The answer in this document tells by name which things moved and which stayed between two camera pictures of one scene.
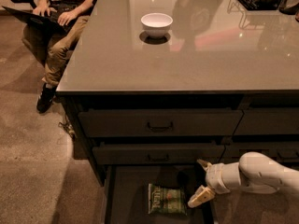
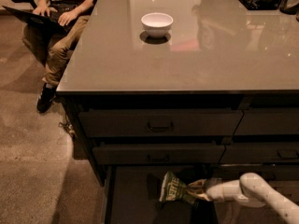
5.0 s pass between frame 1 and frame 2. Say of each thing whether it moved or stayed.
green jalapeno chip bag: moved
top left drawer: stayed
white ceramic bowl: stayed
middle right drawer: stayed
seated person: stayed
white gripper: moved
